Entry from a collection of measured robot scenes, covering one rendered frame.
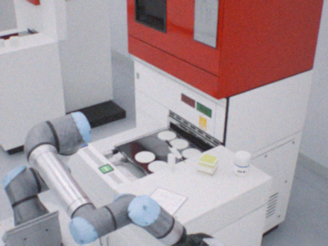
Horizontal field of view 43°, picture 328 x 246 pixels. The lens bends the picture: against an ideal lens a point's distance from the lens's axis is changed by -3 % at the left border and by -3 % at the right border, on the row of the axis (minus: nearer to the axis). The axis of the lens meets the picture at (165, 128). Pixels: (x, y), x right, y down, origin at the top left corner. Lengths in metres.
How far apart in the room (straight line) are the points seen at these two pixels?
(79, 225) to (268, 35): 1.37
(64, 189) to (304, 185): 2.68
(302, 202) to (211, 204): 1.75
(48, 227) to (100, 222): 0.60
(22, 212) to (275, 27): 1.43
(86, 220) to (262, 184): 1.01
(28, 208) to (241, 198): 0.88
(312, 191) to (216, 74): 1.86
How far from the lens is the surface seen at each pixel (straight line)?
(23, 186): 1.75
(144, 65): 2.56
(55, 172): 1.26
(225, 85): 2.00
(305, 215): 3.33
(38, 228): 1.70
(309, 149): 3.79
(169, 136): 2.33
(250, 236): 2.10
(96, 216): 1.14
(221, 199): 1.80
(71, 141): 1.41
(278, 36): 2.19
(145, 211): 1.08
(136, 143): 2.27
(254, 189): 1.91
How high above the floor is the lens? 2.09
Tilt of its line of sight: 30 degrees down
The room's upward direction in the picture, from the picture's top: straight up
